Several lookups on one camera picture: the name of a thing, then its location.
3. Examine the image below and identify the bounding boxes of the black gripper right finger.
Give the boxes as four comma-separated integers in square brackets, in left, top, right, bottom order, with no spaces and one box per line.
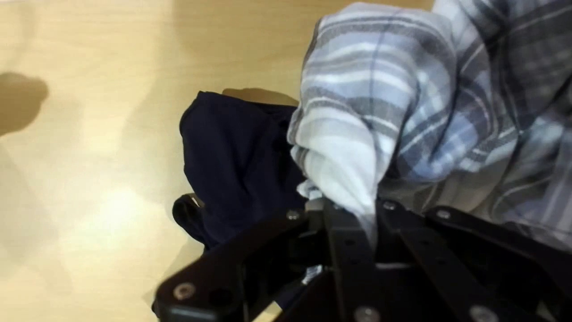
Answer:
[374,200,572,322]

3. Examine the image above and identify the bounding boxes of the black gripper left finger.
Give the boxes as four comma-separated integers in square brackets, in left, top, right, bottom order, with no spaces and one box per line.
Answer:
[150,198,383,322]

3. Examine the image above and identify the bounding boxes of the blue grey checkered shirt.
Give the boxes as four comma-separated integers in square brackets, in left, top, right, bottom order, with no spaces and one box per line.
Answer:
[284,0,572,252]

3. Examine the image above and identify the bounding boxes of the navy blue garment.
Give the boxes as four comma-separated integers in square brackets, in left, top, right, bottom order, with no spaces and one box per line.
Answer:
[172,87,311,248]

